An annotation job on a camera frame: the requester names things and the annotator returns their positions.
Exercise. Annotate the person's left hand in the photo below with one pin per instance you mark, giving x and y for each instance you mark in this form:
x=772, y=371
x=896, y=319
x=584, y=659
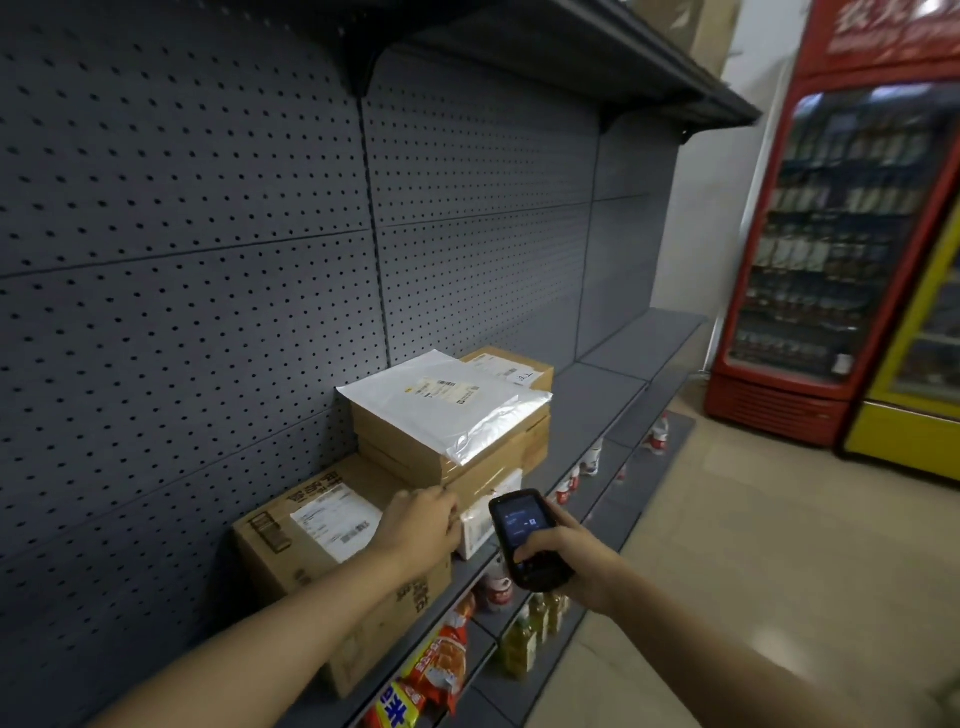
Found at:
x=420, y=532

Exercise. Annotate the person's right hand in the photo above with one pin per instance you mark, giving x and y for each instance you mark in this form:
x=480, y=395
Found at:
x=592, y=574

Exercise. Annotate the white printed carton box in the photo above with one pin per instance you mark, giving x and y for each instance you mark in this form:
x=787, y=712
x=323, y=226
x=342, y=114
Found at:
x=480, y=525

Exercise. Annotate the brown box top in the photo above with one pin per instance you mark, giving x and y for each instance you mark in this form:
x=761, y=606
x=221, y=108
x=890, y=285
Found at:
x=480, y=491

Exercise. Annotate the black handheld barcode scanner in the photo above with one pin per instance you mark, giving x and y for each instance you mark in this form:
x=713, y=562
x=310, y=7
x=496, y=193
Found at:
x=525, y=525

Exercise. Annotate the white mailer envelope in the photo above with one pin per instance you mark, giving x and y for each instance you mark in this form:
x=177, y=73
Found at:
x=442, y=397

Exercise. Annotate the large brown printed carton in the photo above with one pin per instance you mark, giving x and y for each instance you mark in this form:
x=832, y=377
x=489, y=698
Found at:
x=270, y=555

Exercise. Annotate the small brown box handwritten label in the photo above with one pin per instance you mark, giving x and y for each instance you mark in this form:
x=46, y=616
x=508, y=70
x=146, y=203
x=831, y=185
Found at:
x=495, y=361

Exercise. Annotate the grey pegboard shelf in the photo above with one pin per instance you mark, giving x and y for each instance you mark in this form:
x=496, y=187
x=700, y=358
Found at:
x=187, y=225

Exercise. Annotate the person's right forearm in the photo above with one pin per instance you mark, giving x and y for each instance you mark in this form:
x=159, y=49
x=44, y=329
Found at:
x=712, y=667

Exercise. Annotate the person's left forearm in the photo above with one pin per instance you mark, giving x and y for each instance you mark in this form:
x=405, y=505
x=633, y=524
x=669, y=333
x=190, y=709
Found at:
x=247, y=652

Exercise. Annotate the cluster of yellow drink bottles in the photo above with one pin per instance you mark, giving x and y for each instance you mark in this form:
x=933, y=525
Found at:
x=525, y=637

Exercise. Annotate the clear water bottle red label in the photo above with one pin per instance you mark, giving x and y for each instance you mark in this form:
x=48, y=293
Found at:
x=499, y=592

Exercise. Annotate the pile of red snack packets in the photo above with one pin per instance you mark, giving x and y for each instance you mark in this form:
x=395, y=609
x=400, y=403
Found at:
x=442, y=660

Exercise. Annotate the red label water bottle cluster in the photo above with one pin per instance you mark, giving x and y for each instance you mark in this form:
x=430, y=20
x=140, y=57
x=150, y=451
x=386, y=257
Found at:
x=658, y=435

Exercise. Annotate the red drinks fridge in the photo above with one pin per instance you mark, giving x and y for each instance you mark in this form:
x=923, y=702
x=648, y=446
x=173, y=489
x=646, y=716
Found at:
x=765, y=405

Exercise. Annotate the yellow fridge blue logo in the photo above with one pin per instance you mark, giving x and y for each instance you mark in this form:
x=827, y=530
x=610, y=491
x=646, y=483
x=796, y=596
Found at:
x=900, y=442

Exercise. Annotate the rows of bottled drinks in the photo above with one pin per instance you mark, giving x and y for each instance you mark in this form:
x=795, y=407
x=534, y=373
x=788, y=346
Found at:
x=825, y=247

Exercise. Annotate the plain brown carton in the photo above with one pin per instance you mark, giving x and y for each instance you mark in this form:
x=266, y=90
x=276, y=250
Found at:
x=697, y=30

